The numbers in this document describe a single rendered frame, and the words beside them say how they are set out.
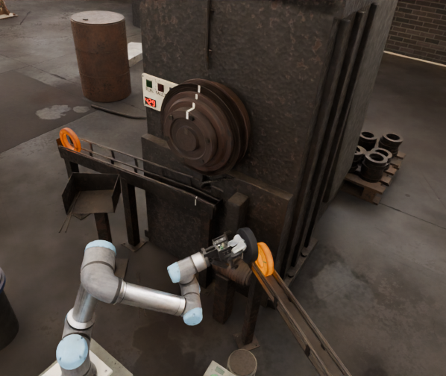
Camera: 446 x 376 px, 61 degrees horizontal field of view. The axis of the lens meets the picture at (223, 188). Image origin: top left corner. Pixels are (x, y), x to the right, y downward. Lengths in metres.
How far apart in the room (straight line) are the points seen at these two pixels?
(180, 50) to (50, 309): 1.67
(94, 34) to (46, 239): 2.38
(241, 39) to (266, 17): 0.15
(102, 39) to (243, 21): 2.97
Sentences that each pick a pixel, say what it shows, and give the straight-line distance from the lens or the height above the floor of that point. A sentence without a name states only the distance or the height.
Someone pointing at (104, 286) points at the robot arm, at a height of 0.91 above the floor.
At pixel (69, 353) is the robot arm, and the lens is 1.73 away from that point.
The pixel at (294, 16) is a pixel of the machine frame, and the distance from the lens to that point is 1.60.
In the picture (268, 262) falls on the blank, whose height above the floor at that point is 0.75.
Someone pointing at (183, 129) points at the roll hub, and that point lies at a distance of 1.74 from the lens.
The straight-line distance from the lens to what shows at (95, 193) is 2.32.
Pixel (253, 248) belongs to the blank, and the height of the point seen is 0.87.
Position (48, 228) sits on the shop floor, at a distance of 3.07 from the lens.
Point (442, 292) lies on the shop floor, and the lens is 3.02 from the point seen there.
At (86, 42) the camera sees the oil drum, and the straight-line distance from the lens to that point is 4.57.
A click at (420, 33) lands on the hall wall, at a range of 7.60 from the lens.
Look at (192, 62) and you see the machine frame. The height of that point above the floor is 1.38.
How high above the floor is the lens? 2.01
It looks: 38 degrees down
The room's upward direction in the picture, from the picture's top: 5 degrees clockwise
